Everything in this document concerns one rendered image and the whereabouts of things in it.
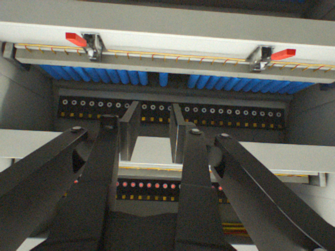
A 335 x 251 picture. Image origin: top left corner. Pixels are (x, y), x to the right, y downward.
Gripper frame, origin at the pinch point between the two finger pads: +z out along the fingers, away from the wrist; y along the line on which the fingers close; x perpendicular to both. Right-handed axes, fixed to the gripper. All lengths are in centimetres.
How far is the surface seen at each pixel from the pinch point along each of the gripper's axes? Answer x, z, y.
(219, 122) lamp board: -7.8, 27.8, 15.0
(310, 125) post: -6.2, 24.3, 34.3
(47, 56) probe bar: 4.7, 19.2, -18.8
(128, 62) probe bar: 4.6, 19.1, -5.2
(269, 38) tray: 9.7, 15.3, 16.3
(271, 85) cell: 2.0, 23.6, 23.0
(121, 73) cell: 2.3, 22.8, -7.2
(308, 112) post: -3.8, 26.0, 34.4
